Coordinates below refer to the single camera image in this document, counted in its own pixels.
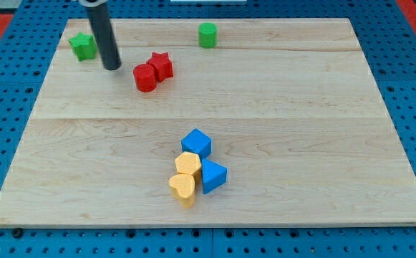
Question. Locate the yellow heart block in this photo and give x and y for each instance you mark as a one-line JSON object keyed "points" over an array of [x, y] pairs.
{"points": [[182, 188]]}

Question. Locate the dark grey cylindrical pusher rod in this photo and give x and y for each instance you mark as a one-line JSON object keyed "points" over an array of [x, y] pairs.
{"points": [[99, 18]]}

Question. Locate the green cylinder block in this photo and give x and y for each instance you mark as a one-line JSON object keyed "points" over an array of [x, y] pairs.
{"points": [[207, 35]]}

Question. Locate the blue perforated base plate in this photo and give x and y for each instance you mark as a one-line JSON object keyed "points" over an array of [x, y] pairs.
{"points": [[26, 49]]}

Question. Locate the light wooden board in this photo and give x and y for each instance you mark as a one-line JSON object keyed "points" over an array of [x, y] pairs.
{"points": [[281, 125]]}

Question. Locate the red star block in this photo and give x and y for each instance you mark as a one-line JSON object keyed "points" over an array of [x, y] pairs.
{"points": [[162, 65]]}

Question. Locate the blue cube block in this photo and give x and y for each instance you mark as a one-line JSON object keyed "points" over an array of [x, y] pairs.
{"points": [[197, 142]]}

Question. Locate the blue triangle block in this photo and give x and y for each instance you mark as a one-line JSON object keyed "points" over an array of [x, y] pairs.
{"points": [[213, 175]]}

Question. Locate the red cylinder block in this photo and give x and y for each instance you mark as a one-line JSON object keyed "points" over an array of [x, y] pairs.
{"points": [[145, 79]]}

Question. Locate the yellow hexagon block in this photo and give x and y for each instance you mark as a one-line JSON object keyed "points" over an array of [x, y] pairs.
{"points": [[189, 164]]}

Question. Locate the green star block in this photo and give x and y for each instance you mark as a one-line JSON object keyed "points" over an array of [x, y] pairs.
{"points": [[83, 46]]}

